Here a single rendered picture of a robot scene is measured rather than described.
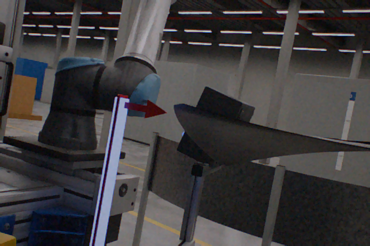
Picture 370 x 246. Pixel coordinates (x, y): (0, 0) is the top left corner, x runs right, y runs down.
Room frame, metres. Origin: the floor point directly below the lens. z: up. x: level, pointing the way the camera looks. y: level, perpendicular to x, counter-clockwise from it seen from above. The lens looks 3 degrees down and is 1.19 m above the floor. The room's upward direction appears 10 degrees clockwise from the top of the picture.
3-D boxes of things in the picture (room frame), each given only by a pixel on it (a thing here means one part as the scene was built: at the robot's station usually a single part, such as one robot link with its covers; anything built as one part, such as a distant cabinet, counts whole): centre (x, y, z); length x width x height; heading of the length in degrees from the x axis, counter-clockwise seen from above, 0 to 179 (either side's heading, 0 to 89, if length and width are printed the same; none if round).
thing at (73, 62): (1.10, 0.28, 1.20); 0.13 x 0.12 x 0.14; 85
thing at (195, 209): (1.04, -0.06, 0.96); 0.03 x 0.03 x 0.20; 73
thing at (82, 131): (1.10, 0.29, 1.09); 0.15 x 0.15 x 0.10
